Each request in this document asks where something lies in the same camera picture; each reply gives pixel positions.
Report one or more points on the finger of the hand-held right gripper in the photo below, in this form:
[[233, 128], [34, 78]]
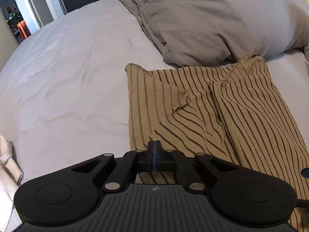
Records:
[[305, 172], [303, 203]]

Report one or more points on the tan striped button shirt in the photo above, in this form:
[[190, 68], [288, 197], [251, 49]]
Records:
[[217, 106]]

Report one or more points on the bed with grey sheet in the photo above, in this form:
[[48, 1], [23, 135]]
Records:
[[72, 77]]

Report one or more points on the white garment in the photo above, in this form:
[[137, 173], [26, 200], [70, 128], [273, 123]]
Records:
[[9, 174]]

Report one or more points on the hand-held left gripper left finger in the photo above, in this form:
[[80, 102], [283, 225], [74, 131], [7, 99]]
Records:
[[151, 154]]

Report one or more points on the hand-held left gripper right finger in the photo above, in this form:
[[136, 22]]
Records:
[[157, 154]]

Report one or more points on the orange stool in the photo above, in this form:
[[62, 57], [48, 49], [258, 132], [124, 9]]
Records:
[[24, 29]]

